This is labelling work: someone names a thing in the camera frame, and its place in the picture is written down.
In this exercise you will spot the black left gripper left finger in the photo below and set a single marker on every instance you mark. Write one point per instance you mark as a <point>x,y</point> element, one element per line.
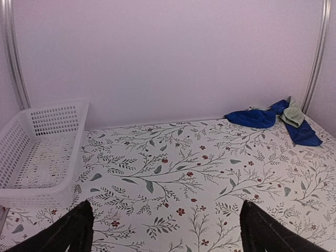
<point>72,232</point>

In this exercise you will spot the blue towel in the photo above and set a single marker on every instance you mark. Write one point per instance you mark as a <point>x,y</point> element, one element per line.
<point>266,118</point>

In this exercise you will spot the white plastic basket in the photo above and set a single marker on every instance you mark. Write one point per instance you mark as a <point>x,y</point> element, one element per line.
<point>39,155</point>

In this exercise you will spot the right aluminium frame post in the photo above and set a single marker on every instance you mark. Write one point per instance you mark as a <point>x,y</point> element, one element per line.
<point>318,56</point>

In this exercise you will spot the aluminium frame post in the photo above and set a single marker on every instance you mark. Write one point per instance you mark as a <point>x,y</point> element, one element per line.
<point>12,54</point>
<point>318,56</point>

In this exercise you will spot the left aluminium frame post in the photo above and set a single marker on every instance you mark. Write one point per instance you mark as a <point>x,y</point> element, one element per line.
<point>12,54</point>

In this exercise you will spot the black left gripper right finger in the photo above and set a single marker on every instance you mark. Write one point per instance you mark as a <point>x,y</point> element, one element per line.
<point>261,232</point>

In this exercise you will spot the light green towel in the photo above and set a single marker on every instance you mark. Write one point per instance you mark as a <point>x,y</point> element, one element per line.
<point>293,115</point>

